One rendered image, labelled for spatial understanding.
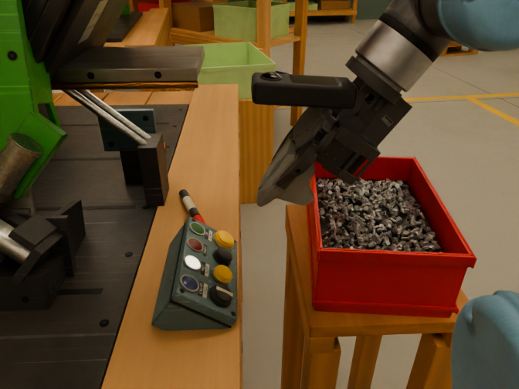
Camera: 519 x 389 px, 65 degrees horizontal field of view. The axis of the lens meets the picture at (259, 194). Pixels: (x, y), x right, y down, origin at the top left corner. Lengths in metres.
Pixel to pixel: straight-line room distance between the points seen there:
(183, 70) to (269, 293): 1.34
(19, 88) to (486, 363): 0.50
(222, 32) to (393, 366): 2.53
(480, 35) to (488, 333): 0.23
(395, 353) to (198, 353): 1.27
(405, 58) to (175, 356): 0.39
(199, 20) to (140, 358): 3.18
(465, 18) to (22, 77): 0.44
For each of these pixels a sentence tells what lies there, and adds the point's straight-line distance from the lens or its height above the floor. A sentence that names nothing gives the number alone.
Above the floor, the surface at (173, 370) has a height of 0.90.
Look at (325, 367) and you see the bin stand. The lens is 0.71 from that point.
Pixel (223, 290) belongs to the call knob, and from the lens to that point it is 0.48.
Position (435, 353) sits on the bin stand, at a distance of 0.75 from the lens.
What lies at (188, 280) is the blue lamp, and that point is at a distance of 0.47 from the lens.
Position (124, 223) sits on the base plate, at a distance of 0.68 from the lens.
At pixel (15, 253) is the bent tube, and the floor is 0.97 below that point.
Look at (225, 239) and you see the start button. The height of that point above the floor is 0.94.
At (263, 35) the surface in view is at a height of 0.79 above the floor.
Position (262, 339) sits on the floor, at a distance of 1.65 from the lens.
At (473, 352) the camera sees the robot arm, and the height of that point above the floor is 1.13.
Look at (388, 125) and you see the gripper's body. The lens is 0.50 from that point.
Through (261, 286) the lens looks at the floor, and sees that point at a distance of 1.84.
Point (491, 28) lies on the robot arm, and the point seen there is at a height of 1.22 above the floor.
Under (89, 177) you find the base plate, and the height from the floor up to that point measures 0.90.
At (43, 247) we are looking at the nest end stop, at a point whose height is 0.97.
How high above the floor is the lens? 1.27
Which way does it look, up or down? 31 degrees down
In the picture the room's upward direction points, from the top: straight up
